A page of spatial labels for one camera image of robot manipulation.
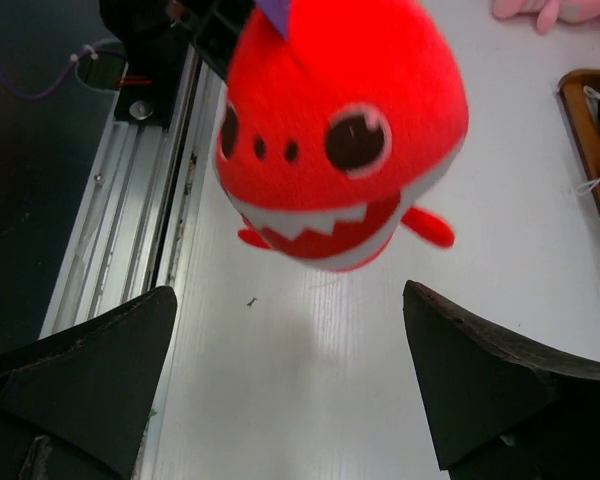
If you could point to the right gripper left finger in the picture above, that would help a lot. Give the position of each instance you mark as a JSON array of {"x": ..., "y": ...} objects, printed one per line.
[{"x": 75, "y": 405}]

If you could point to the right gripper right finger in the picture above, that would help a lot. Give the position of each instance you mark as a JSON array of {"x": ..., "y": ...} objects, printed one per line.
[{"x": 500, "y": 405}]

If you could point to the red fish plush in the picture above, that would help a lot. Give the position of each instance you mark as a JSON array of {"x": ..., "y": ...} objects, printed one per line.
[{"x": 339, "y": 116}]

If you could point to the brown wooden three-tier shelf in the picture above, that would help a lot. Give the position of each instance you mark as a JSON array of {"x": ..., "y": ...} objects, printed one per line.
[{"x": 582, "y": 122}]

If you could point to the pink striped plush lower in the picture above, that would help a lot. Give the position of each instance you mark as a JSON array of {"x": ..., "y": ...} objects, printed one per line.
[{"x": 548, "y": 12}]

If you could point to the aluminium mounting rail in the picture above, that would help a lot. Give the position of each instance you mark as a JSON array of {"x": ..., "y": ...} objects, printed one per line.
[{"x": 137, "y": 217}]

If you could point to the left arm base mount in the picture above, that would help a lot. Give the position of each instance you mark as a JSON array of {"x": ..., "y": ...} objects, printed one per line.
[{"x": 157, "y": 36}]

